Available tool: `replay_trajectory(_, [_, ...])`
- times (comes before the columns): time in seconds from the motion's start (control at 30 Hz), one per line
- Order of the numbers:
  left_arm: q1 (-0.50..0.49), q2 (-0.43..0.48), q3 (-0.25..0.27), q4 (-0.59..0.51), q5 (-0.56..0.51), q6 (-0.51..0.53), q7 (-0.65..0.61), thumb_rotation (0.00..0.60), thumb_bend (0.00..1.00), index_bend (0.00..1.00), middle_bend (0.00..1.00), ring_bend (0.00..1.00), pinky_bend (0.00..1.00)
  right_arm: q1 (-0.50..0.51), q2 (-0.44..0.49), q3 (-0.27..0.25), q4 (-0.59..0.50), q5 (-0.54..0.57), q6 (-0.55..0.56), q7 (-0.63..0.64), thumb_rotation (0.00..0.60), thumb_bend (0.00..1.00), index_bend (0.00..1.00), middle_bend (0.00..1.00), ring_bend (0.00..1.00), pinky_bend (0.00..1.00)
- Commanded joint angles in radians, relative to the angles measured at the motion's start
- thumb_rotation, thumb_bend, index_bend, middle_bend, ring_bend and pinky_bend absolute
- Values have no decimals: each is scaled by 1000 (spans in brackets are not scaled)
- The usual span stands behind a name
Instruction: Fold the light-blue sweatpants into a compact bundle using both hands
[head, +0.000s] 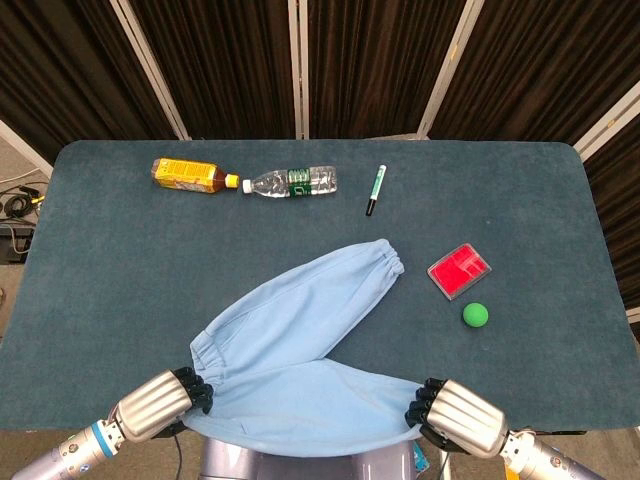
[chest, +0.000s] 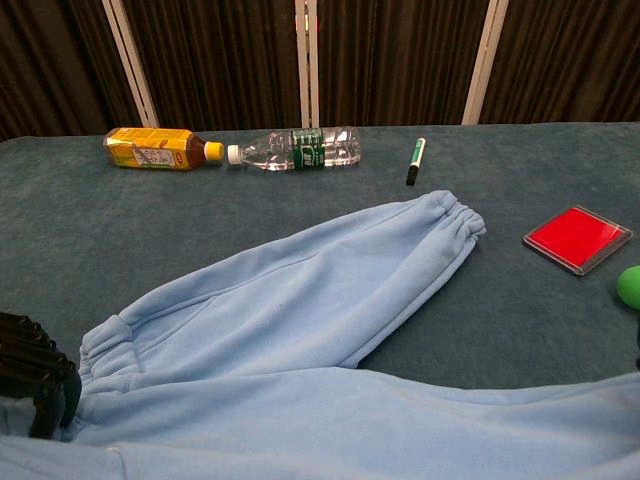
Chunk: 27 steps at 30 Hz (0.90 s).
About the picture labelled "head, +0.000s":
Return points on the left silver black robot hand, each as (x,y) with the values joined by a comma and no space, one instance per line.
(150,405)

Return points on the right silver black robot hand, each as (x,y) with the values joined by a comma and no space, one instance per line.
(465,417)

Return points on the light blue pants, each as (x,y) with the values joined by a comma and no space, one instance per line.
(300,325)

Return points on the right lavender robot arm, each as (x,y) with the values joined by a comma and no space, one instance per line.
(545,460)

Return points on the white table leg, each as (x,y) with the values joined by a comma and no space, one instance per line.
(444,465)

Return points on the blue packet under table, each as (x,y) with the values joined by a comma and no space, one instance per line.
(421,459)

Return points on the green ball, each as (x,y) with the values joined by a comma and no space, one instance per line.
(475,315)

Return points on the teal felt table cover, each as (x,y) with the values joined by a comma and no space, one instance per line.
(125,275)

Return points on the red clear plastic card box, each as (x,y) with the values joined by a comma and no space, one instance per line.
(457,272)

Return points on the lavender robot torso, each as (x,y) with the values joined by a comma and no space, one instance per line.
(310,467)

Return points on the yellow label tea bottle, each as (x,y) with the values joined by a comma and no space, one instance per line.
(182,174)

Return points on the green white marker pen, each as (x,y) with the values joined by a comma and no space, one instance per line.
(377,187)

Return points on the clear green label water bottle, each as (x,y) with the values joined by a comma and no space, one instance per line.
(295,182)

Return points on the black curtain folding screen panel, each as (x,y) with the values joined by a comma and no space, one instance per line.
(225,65)
(540,65)
(380,65)
(75,65)
(620,200)

